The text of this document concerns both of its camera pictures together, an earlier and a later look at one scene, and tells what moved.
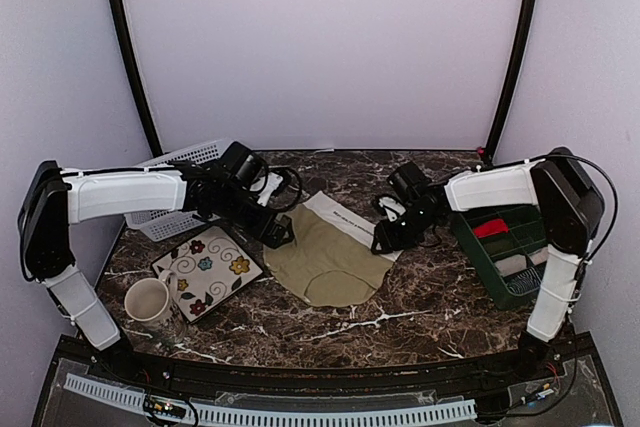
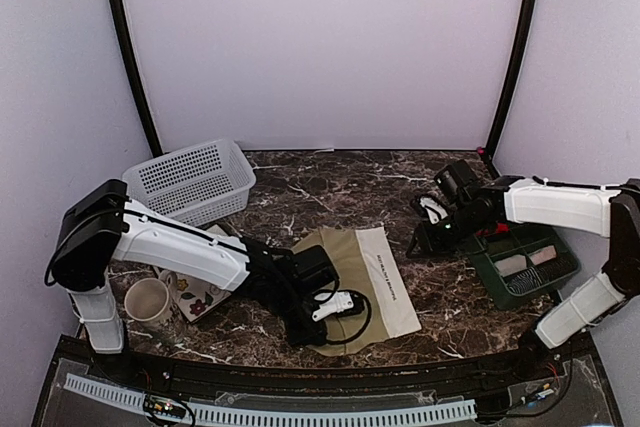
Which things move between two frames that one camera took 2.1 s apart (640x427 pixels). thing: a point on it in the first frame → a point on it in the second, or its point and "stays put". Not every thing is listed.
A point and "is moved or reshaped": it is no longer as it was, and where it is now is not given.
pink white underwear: (539, 256) stays put
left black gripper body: (233, 209) → (285, 308)
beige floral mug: (147, 300) stays put
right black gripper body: (410, 233) → (450, 238)
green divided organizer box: (507, 247) stays put
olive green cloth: (332, 260) is moved or reshaped
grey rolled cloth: (511, 264) stays put
